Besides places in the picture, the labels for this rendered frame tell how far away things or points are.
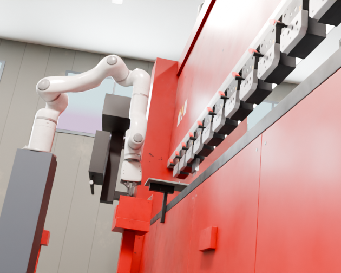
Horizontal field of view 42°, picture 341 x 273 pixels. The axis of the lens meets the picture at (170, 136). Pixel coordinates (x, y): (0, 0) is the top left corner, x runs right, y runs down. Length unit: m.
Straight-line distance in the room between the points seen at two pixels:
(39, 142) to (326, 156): 1.77
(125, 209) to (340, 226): 1.45
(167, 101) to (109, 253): 3.27
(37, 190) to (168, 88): 1.81
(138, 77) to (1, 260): 1.11
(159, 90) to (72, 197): 3.26
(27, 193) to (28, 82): 5.11
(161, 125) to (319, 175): 2.81
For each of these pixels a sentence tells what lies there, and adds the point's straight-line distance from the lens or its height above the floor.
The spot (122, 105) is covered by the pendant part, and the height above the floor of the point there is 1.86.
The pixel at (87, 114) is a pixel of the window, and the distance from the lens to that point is 6.95.
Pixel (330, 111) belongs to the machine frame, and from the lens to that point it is 0.89.
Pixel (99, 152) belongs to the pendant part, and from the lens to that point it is 3.64.
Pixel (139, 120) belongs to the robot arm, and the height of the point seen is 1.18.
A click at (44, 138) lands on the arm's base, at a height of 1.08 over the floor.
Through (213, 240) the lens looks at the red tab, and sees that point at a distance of 1.47.
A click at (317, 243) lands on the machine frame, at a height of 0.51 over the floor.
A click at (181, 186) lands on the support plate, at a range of 2.56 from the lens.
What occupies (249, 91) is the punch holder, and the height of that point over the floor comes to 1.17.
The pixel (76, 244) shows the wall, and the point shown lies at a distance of 6.51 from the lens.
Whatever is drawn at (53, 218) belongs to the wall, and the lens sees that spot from 6.60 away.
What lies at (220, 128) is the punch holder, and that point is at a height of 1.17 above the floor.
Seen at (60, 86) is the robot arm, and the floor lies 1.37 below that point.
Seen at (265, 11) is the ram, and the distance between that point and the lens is 1.81.
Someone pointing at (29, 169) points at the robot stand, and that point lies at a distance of 2.33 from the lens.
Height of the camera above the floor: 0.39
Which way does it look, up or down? 20 degrees up
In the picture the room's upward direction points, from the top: 7 degrees clockwise
